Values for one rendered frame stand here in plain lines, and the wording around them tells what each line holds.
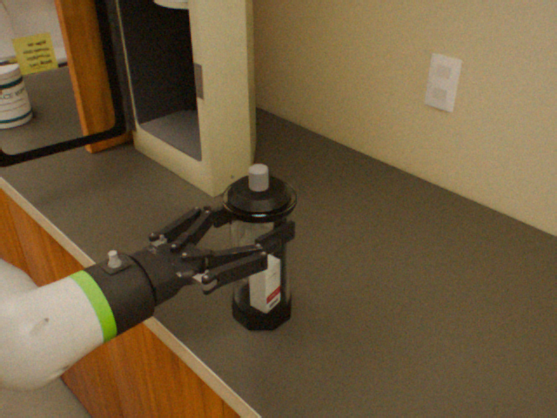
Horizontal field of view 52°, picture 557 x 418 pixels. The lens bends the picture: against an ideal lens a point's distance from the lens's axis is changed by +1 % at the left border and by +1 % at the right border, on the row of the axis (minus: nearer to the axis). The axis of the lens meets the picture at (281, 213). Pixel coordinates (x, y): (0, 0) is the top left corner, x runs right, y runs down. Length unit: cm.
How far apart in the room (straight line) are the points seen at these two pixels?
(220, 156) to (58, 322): 64
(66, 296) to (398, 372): 48
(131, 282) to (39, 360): 13
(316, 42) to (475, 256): 68
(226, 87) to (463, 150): 53
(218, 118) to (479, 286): 59
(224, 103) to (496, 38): 54
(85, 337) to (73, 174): 76
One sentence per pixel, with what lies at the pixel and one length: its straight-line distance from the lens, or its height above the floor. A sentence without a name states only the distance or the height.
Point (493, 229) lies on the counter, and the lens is 121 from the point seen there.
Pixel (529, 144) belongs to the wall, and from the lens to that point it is 123.
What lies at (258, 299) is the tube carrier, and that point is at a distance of 88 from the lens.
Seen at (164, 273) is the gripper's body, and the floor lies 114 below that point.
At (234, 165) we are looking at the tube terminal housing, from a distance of 125.
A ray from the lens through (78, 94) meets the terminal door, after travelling 137.
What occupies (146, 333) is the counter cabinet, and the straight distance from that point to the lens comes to 113.
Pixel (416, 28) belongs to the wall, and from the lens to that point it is 129.
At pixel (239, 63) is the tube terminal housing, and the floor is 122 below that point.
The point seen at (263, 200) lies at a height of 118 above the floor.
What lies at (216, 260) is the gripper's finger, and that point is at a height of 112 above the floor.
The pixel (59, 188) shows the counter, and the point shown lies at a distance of 136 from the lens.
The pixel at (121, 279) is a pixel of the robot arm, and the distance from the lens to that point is 70.
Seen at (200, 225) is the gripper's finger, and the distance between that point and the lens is 82.
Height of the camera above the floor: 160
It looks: 34 degrees down
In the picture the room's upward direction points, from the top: straight up
